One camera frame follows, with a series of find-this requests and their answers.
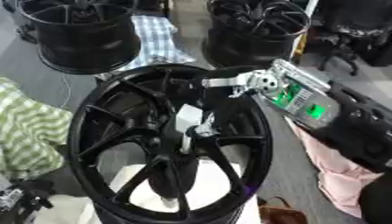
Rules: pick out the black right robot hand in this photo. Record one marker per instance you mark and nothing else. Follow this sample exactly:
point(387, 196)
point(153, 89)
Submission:
point(220, 96)

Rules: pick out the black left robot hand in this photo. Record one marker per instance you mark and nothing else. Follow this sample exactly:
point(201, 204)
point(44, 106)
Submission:
point(33, 198)

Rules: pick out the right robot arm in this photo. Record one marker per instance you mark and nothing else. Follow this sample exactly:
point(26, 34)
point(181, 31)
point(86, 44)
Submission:
point(331, 116)

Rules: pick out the black wheel rim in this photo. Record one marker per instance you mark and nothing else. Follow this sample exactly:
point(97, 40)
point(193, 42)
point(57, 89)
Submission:
point(86, 43)
point(250, 43)

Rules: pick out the large black spoked wheel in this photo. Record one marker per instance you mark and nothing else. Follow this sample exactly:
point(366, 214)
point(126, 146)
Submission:
point(125, 116)

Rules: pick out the brown bag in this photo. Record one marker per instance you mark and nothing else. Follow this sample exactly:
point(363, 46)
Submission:
point(280, 214)

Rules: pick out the pink cloth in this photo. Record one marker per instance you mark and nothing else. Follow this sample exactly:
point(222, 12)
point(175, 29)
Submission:
point(337, 172)

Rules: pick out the black office chair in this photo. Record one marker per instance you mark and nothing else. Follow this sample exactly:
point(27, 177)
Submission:
point(352, 32)

